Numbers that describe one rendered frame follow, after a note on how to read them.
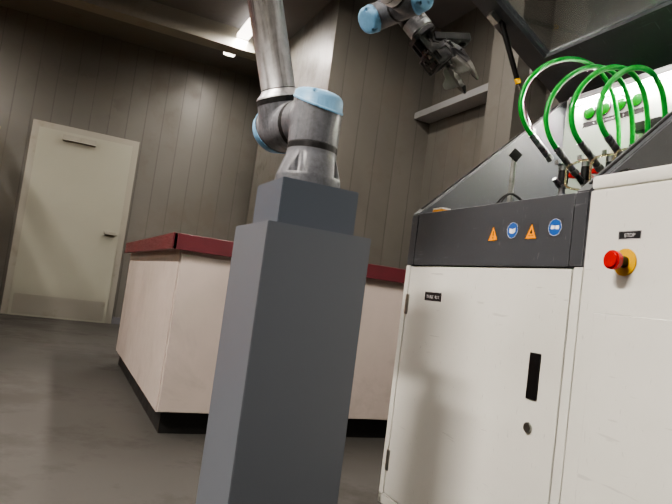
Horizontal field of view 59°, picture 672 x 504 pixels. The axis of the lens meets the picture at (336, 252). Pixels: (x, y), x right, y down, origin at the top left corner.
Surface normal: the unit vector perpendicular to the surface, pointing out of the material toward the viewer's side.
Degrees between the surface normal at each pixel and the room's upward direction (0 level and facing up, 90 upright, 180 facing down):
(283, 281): 90
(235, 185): 90
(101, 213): 90
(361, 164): 90
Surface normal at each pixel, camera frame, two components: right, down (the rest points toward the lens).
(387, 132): 0.43, -0.01
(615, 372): -0.91, -0.15
